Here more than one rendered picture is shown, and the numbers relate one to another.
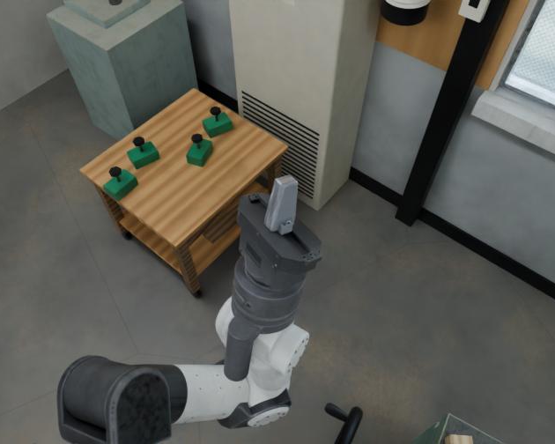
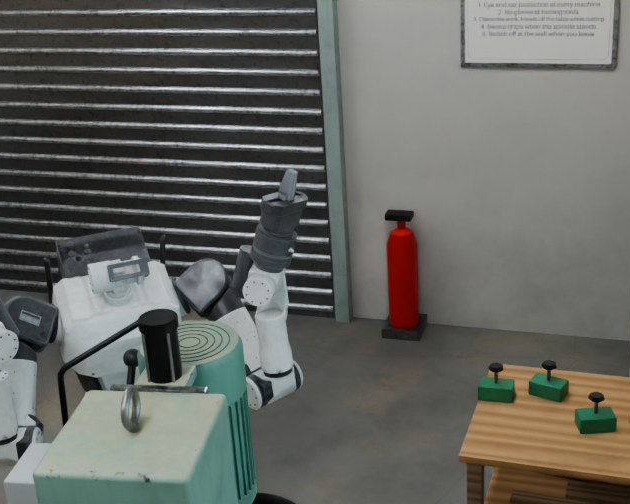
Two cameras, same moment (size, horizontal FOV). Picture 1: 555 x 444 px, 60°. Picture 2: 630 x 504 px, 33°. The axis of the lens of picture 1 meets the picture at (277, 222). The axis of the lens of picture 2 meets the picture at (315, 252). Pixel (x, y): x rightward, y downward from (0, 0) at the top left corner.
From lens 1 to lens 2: 2.01 m
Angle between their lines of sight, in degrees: 60
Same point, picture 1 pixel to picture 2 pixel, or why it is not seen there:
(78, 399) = not seen: hidden behind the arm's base
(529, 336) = not seen: outside the picture
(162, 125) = (608, 386)
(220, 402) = not seen: hidden behind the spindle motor
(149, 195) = (505, 414)
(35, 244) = (433, 439)
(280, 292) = (264, 233)
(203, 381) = (243, 324)
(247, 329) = (248, 249)
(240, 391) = (254, 359)
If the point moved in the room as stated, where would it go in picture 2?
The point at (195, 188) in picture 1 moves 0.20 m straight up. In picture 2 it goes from (546, 439) to (547, 381)
